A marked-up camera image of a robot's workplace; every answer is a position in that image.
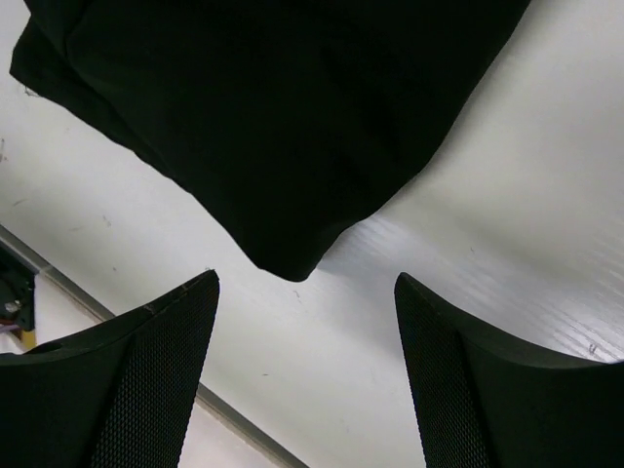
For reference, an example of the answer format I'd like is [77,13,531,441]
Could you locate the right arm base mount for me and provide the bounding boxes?
[1,242,38,351]

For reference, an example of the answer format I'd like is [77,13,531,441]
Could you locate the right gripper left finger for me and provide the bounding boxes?
[1,271,219,468]

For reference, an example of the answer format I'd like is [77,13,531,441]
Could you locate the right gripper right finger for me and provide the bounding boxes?
[394,273,623,468]

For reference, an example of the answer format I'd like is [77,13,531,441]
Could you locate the black shorts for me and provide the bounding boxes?
[10,0,527,282]

